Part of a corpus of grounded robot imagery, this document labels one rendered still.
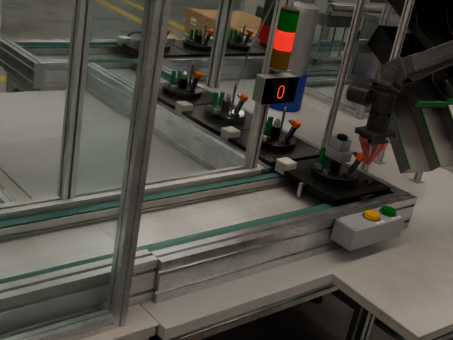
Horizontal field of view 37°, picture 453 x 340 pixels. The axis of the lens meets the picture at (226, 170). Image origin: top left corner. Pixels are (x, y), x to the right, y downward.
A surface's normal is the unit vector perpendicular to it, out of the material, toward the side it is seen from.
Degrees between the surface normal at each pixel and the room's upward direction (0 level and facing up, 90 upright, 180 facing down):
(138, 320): 0
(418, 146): 45
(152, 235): 0
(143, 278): 90
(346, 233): 90
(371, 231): 90
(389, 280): 0
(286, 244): 90
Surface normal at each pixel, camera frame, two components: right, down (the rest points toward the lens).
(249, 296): 0.18, -0.91
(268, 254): 0.63, 0.40
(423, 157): 0.47, -0.35
